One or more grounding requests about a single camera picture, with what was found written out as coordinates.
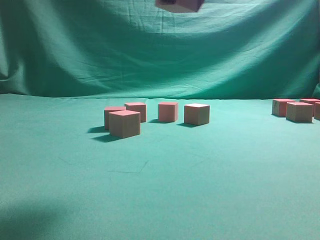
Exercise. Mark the red cube placed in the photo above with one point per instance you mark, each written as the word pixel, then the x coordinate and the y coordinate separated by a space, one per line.
pixel 168 112
pixel 138 107
pixel 196 114

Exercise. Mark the red cube carried aloft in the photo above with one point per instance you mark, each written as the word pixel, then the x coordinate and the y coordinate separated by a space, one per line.
pixel 179 6

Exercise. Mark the green cloth backdrop and cover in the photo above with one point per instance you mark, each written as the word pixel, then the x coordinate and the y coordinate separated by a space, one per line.
pixel 245 175

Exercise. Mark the red wooden cube far-left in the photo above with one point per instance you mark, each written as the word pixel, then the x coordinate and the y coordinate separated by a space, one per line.
pixel 279 106

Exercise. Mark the red wooden cube middle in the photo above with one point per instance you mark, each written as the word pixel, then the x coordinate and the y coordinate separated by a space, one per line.
pixel 299 112

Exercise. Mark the red wooden cube back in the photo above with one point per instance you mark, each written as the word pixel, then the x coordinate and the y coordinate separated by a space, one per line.
pixel 309 100

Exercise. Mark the red wooden cube edge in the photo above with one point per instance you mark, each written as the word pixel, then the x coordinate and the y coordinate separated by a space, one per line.
pixel 316 113

